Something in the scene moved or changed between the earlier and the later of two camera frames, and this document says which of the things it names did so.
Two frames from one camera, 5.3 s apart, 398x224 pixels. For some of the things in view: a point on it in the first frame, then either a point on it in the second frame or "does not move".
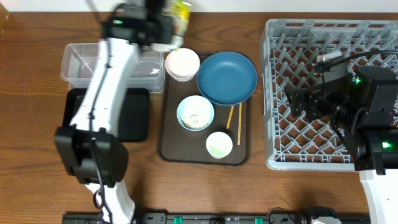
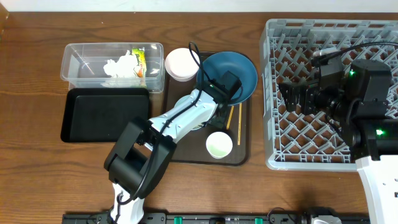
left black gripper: [163, 35] to [221, 124]
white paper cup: [219, 145] does not move
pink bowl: [182, 64] does not move
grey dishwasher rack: [289, 48] does not move
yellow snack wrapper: [180, 11] to [141, 70]
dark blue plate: [227, 78] does not move
